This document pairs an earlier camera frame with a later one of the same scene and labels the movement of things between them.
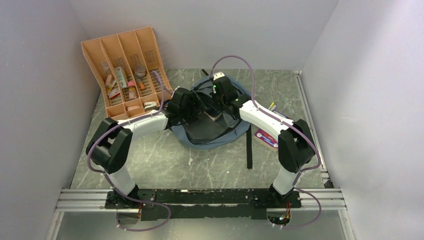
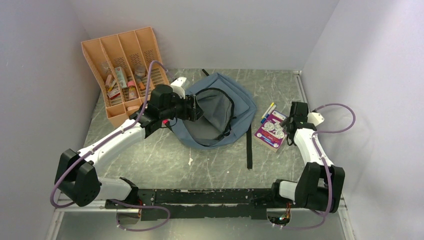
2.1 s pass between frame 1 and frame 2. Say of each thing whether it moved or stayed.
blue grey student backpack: moved
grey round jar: stayed
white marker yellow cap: stayed
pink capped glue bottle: stayed
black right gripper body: moved
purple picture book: stayed
